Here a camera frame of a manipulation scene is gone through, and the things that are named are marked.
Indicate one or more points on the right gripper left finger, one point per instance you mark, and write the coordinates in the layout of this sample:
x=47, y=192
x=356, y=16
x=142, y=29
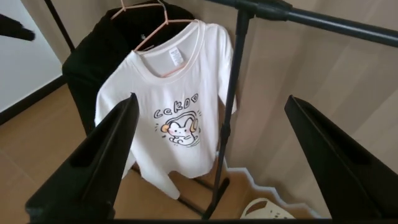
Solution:
x=56, y=199

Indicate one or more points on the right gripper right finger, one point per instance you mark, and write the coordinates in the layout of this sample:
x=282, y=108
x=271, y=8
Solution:
x=348, y=193

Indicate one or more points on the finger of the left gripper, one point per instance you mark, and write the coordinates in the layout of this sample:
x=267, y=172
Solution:
x=15, y=29

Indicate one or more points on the black shorts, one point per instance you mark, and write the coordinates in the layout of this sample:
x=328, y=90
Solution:
x=90, y=62

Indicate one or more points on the pink clothes hanger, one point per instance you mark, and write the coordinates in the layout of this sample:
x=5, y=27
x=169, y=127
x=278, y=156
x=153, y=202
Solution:
x=136, y=6
x=155, y=31

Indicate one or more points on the white garment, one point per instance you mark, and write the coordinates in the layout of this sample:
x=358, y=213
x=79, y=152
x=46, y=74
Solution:
x=186, y=149

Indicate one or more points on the white laundry basket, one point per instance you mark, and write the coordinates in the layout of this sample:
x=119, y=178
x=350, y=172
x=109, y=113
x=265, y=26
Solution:
x=267, y=210

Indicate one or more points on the black clothes rack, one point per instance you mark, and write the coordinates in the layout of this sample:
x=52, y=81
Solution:
x=342, y=25

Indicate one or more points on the beige curtain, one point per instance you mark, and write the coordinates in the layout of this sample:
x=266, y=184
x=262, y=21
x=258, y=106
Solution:
x=311, y=93

